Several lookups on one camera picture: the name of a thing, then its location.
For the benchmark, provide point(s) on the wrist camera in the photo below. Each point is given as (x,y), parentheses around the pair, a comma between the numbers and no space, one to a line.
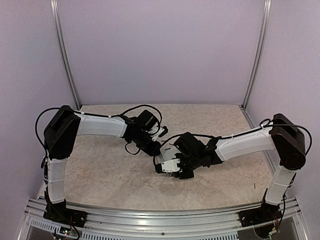
(158,132)
(168,166)

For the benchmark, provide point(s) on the front aluminium rail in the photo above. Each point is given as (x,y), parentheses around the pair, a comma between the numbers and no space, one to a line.
(104,223)

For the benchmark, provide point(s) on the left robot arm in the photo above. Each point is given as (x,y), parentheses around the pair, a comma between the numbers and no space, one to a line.
(67,124)

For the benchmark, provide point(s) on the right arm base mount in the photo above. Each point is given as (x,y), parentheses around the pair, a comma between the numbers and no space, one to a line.
(258,216)

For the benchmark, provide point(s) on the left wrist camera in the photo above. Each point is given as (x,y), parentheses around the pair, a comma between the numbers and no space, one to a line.
(158,132)

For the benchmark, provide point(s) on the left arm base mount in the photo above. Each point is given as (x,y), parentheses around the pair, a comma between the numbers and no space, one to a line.
(71,217)

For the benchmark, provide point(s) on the white paper box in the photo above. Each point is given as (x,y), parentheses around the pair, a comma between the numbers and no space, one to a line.
(168,154)

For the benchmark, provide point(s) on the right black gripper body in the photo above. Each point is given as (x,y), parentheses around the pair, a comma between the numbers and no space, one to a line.
(188,175)

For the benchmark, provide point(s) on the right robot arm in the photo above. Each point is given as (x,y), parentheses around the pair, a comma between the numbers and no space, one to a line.
(280,135)

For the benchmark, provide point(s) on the left aluminium frame post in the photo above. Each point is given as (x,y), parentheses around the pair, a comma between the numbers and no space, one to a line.
(57,23)

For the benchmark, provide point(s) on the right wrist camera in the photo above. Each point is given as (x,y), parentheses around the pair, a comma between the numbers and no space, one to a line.
(168,166)

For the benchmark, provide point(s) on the right aluminium frame post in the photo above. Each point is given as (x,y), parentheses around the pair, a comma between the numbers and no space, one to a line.
(258,54)

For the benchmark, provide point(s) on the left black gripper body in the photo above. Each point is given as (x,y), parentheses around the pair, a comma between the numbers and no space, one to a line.
(149,149)

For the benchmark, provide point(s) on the aluminium frame post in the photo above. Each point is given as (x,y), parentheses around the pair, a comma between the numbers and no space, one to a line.
(57,23)
(258,54)

